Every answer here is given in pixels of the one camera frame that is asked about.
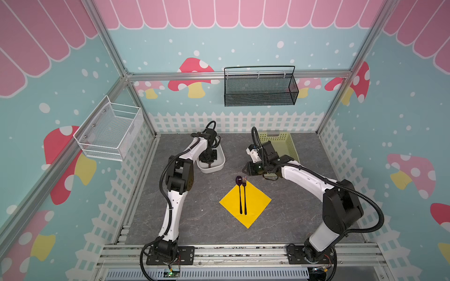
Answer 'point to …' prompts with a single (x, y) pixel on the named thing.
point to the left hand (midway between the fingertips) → (210, 163)
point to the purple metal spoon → (239, 181)
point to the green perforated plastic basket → (282, 141)
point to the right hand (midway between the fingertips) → (243, 169)
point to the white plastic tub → (217, 165)
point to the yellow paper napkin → (256, 202)
